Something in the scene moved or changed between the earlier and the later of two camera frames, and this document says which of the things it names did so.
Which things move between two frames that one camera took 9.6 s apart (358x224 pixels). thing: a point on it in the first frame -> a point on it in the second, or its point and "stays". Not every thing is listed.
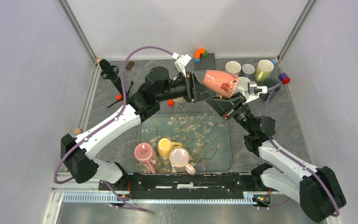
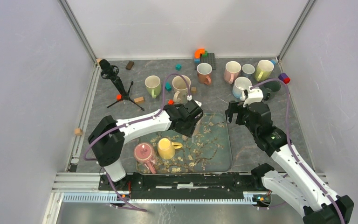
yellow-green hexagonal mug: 264,70 stays
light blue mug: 243,85 stays
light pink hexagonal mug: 233,67 stays
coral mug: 222,83 -> 203,72
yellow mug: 165,146 stays
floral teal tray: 207,137 stays
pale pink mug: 179,158 -> 184,137
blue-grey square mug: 248,70 stays
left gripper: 200,92 -> 189,132
